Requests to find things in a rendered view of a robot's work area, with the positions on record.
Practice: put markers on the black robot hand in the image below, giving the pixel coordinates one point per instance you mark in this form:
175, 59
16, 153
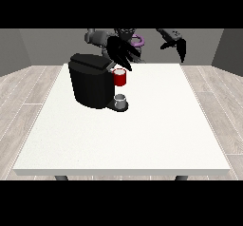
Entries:
121, 52
182, 47

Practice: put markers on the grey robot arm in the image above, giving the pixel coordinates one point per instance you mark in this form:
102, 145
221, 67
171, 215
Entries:
169, 33
98, 38

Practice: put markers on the red pod holder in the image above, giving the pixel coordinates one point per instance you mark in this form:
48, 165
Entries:
119, 79

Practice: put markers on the black coffee machine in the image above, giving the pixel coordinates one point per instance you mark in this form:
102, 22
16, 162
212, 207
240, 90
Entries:
90, 84

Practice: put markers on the grey robot trunk purple rings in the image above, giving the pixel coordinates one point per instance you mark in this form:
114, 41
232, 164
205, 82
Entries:
137, 40

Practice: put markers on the small grey cup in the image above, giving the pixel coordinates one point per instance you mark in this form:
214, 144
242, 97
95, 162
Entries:
120, 101

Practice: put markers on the dark table leg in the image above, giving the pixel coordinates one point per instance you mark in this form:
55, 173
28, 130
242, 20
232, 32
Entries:
181, 178
61, 178

